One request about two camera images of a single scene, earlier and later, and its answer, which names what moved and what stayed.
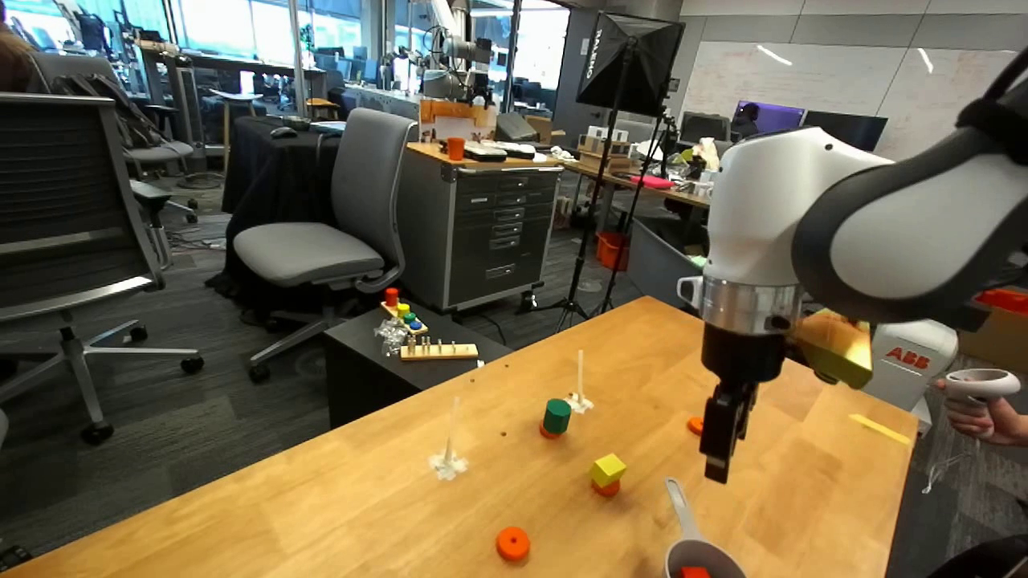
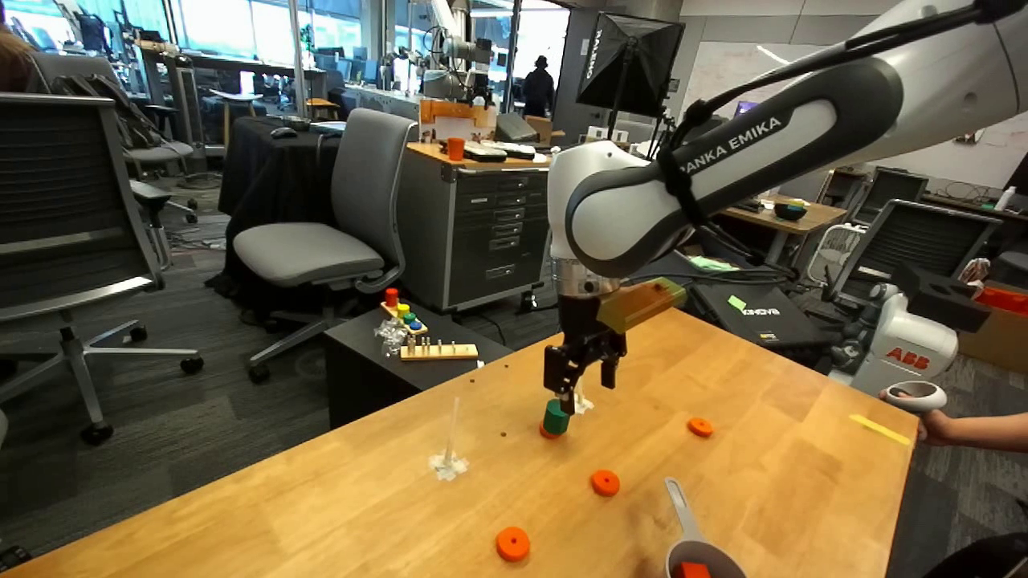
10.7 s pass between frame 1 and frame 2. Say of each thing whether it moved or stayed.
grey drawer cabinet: stayed
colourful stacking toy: stayed
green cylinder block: stayed
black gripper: moved
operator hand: moved
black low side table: stayed
